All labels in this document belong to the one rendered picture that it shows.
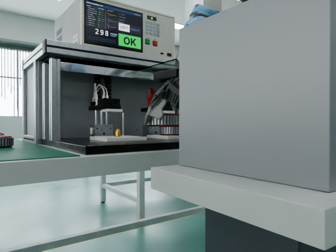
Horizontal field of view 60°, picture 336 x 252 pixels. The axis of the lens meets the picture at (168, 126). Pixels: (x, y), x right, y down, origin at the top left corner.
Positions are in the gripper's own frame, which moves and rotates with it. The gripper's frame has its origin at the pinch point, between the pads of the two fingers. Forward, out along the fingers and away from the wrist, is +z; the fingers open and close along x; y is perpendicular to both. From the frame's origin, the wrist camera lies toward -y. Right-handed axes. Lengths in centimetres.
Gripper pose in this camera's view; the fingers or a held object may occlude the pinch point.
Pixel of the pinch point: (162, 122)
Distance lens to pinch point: 90.6
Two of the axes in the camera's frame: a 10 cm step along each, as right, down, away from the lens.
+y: 5.0, 5.2, -6.9
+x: 8.1, 0.0, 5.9
